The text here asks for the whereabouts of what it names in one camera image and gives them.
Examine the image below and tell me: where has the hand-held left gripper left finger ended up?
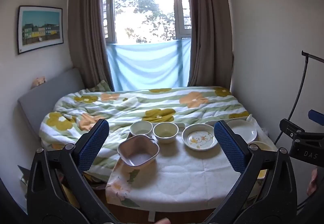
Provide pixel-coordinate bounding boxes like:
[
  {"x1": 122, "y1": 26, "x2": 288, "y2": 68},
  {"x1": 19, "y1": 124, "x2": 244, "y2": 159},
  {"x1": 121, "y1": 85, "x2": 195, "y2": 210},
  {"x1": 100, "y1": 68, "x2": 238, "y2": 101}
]
[{"x1": 27, "y1": 119, "x2": 114, "y2": 219}]

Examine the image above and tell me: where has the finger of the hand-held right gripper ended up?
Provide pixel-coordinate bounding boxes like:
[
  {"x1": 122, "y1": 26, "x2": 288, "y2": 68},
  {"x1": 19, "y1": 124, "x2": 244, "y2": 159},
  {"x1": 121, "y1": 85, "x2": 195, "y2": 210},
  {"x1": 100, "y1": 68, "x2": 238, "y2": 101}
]
[
  {"x1": 280, "y1": 119, "x2": 308, "y2": 140},
  {"x1": 308, "y1": 110, "x2": 324, "y2": 124}
]

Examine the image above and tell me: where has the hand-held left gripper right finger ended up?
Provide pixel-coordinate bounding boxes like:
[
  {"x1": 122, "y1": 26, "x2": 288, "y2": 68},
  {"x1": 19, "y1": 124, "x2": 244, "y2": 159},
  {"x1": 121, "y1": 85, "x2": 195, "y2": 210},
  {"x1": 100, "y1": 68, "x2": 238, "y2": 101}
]
[{"x1": 213, "y1": 120, "x2": 298, "y2": 217}]

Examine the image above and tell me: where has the pink square bowl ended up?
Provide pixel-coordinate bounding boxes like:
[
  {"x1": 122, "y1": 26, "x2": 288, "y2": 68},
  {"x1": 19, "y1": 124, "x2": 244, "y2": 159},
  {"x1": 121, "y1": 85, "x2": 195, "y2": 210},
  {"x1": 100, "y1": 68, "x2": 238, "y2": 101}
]
[{"x1": 118, "y1": 135, "x2": 160, "y2": 167}]

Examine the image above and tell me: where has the person's right hand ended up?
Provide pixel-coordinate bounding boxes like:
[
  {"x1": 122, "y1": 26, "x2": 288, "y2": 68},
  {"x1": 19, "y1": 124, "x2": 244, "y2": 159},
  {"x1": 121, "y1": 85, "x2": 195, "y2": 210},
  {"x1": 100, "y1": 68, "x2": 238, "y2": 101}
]
[{"x1": 307, "y1": 168, "x2": 319, "y2": 195}]

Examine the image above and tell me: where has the plain white plate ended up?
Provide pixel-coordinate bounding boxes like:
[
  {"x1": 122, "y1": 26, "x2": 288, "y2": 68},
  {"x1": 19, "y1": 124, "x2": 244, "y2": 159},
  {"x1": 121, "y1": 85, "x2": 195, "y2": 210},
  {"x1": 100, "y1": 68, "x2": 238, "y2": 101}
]
[{"x1": 226, "y1": 119, "x2": 258, "y2": 143}]

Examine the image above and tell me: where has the duck print plate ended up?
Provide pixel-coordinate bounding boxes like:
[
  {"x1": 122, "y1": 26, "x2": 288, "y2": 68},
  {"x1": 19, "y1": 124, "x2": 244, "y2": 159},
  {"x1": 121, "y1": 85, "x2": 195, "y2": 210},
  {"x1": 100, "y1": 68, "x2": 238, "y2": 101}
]
[{"x1": 182, "y1": 123, "x2": 219, "y2": 151}]

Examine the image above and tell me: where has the pale yellow bowl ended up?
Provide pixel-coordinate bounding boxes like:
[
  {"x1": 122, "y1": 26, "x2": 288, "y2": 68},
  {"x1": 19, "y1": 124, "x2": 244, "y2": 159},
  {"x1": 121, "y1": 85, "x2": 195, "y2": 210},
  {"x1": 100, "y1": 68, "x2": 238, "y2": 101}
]
[{"x1": 248, "y1": 141, "x2": 277, "y2": 154}]

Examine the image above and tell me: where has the small white bowl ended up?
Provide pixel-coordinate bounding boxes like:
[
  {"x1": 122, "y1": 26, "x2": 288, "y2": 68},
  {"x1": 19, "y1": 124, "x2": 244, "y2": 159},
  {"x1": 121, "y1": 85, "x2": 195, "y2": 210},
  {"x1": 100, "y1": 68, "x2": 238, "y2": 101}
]
[{"x1": 130, "y1": 120, "x2": 153, "y2": 138}]

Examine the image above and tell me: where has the floral striped blanket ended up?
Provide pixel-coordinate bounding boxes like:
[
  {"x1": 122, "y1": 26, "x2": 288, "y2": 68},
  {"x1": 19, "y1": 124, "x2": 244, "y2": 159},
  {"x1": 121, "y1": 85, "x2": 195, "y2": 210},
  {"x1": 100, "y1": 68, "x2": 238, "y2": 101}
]
[{"x1": 39, "y1": 86, "x2": 251, "y2": 181}]

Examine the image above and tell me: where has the black gooseneck stand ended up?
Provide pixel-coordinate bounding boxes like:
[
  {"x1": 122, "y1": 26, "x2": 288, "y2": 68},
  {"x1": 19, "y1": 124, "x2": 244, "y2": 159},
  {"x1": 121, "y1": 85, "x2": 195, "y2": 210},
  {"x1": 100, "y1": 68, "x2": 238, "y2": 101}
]
[{"x1": 272, "y1": 50, "x2": 324, "y2": 146}]

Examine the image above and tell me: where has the green checkered pillow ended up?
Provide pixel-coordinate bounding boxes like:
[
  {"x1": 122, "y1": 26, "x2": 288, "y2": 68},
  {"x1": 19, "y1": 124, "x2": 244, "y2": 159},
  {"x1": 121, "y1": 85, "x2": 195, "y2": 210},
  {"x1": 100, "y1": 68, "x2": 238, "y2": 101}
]
[{"x1": 87, "y1": 80, "x2": 114, "y2": 92}]

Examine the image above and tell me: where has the floral table cloth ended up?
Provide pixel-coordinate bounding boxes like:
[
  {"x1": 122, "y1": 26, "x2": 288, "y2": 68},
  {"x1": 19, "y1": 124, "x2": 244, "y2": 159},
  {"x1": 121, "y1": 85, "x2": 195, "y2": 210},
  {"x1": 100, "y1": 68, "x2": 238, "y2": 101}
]
[{"x1": 105, "y1": 123, "x2": 279, "y2": 208}]

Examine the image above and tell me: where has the cream round bowl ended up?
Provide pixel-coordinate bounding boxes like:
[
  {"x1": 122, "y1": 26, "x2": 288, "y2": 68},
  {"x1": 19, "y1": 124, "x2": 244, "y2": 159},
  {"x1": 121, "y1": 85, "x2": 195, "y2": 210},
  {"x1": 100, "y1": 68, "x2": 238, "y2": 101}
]
[{"x1": 152, "y1": 122, "x2": 179, "y2": 144}]

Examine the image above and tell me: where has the grey padded headboard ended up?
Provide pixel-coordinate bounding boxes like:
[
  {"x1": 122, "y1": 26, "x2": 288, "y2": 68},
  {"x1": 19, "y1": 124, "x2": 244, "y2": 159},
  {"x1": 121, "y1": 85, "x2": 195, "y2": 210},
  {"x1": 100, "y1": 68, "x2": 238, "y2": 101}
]
[{"x1": 17, "y1": 67, "x2": 85, "y2": 141}]

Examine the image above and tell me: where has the small plush toy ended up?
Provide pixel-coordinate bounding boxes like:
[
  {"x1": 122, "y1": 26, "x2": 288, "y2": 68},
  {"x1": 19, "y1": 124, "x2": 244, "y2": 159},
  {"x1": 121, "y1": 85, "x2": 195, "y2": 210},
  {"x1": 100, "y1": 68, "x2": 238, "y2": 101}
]
[{"x1": 31, "y1": 76, "x2": 47, "y2": 89}]

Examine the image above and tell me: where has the light blue cloth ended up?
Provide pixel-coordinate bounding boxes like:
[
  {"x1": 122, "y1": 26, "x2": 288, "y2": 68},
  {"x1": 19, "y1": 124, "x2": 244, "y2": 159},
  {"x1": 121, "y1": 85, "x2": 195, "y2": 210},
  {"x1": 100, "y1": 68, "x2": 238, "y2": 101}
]
[{"x1": 106, "y1": 38, "x2": 191, "y2": 91}]

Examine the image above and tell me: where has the brown curtain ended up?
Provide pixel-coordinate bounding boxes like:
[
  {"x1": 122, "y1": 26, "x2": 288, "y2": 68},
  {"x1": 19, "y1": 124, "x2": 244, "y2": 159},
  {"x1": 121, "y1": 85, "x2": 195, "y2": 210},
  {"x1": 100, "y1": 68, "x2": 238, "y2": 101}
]
[
  {"x1": 185, "y1": 0, "x2": 234, "y2": 87},
  {"x1": 68, "y1": 0, "x2": 114, "y2": 91}
]

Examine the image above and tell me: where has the framed wall picture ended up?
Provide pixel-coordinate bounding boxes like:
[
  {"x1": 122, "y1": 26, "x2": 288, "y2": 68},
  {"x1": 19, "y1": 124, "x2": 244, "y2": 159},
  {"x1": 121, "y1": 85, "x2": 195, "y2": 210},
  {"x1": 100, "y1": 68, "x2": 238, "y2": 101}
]
[{"x1": 17, "y1": 5, "x2": 64, "y2": 55}]

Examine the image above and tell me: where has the white frame window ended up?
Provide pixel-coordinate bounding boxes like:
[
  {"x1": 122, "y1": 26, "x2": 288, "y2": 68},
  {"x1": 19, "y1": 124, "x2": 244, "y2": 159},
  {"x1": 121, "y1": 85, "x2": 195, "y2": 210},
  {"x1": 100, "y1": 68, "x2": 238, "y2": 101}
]
[{"x1": 101, "y1": 0, "x2": 191, "y2": 45}]

